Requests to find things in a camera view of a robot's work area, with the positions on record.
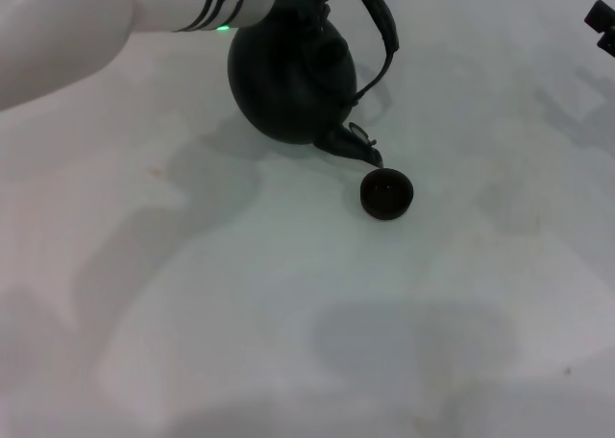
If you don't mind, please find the black teapot lid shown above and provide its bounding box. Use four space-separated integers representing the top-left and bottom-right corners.
307 28 356 89

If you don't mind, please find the small black teacup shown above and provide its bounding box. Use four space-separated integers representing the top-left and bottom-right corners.
359 167 415 223

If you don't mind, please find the black round teapot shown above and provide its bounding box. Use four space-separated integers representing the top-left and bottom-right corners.
227 0 401 171

